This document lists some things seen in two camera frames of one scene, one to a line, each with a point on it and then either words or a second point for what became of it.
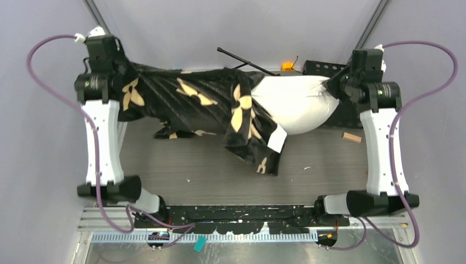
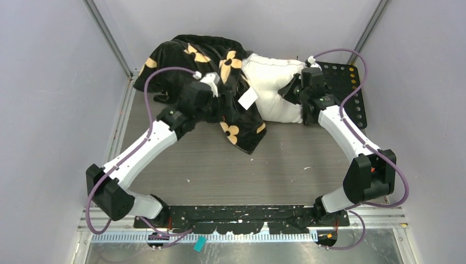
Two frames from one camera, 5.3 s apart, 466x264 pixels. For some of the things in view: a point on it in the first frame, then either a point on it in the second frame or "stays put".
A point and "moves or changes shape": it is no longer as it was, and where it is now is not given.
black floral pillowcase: x=187 y=103 moves or changes shape
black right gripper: x=333 y=84 → x=286 y=92
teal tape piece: x=200 y=243 stays put
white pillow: x=297 y=104 moves or changes shape
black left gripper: x=122 y=54 → x=212 y=95
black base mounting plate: x=284 y=219 stays put
